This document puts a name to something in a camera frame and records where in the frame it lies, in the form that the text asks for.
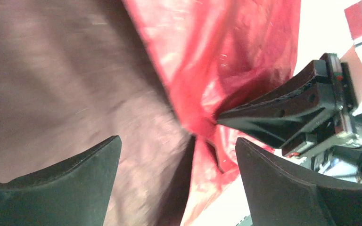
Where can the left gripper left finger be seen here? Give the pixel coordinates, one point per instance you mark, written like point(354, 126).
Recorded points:
point(72, 192)

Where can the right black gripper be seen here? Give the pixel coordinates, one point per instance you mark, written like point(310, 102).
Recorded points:
point(328, 139)

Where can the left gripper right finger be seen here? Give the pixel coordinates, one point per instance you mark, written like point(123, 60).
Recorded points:
point(282, 193)

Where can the dark red wrapping paper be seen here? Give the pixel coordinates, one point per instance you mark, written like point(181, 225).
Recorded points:
point(156, 73)

